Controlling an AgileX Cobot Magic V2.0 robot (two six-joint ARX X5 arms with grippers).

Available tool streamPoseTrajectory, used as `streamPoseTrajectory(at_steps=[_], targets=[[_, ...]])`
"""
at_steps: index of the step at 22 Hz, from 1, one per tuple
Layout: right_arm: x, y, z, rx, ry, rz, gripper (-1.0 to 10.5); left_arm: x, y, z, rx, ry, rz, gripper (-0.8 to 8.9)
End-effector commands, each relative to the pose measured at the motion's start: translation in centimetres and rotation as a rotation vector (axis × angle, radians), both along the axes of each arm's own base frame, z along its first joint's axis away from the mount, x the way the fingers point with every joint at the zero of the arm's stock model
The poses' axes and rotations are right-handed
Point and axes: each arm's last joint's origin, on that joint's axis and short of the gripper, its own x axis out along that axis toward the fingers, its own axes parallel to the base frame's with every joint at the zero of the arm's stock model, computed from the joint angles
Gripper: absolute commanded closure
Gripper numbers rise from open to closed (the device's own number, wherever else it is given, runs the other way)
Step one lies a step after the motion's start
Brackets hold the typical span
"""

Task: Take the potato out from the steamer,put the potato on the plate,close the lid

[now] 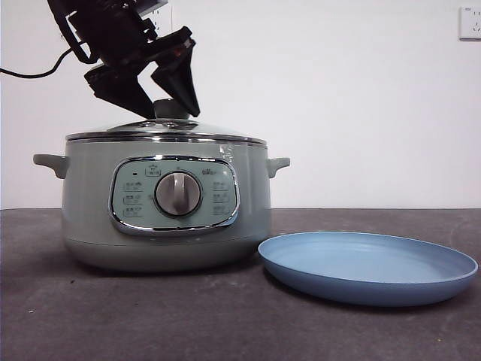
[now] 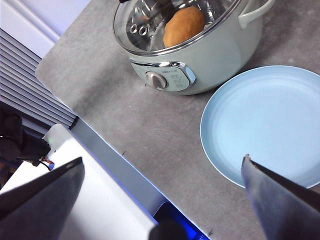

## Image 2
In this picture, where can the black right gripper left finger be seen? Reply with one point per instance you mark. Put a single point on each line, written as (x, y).
(37, 205)

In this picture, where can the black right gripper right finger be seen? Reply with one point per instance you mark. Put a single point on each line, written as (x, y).
(287, 210)

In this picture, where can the brown potato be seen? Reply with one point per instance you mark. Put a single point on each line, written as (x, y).
(185, 25)

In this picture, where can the blue round plate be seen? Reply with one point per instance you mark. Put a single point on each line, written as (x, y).
(262, 120)

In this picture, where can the pale green electric steamer pot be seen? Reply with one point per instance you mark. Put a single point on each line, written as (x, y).
(212, 62)

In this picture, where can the black rounded part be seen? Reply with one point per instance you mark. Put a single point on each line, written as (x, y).
(167, 231)

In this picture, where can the grey ribbed panel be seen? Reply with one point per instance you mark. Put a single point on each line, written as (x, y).
(25, 82)

